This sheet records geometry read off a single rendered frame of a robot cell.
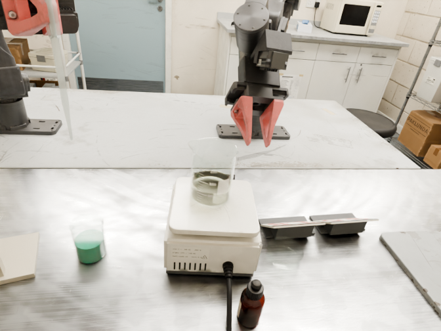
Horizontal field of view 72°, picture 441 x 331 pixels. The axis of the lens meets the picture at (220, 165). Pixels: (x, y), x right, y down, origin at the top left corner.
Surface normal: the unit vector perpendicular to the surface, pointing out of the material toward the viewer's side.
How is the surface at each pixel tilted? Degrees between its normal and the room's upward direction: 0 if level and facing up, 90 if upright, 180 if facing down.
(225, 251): 90
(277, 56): 77
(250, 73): 41
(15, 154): 0
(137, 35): 90
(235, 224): 0
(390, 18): 90
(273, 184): 0
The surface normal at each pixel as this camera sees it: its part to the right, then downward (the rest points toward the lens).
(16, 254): 0.10, -0.84
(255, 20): -0.13, -0.29
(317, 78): 0.14, 0.54
